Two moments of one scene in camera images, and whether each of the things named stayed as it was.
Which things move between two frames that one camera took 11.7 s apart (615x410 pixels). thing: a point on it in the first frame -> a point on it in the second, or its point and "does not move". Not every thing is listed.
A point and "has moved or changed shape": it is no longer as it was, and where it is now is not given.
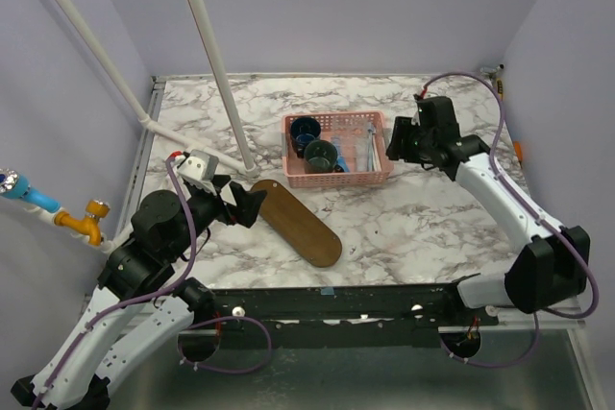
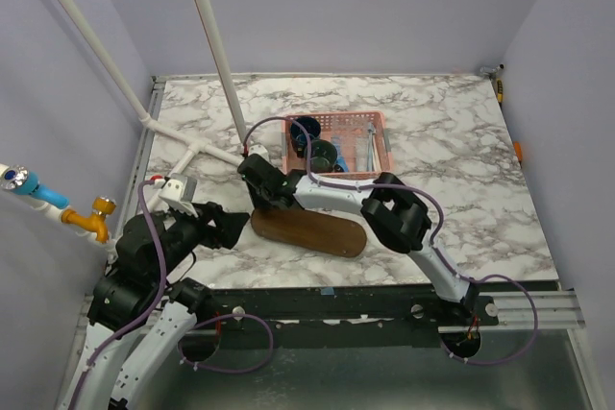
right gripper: (403, 129) -> (256, 204)
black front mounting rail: (391, 315) does not move
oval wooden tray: (292, 221) has moved or changed shape
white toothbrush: (376, 154) does not move
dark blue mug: (304, 131) does not move
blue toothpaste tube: (341, 158) does not move
